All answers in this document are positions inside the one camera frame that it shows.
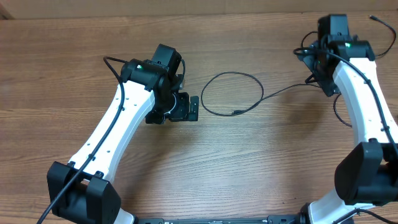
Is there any thin black USB cable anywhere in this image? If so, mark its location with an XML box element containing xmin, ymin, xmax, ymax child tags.
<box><xmin>332</xmin><ymin>93</ymin><xmax>354</xmax><ymax>128</ymax></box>

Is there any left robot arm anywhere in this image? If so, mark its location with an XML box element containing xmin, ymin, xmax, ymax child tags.
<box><xmin>38</xmin><ymin>44</ymin><xmax>199</xmax><ymax>223</ymax></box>

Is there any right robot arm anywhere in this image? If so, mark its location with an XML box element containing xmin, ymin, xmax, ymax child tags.
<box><xmin>294</xmin><ymin>14</ymin><xmax>397</xmax><ymax>223</ymax></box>

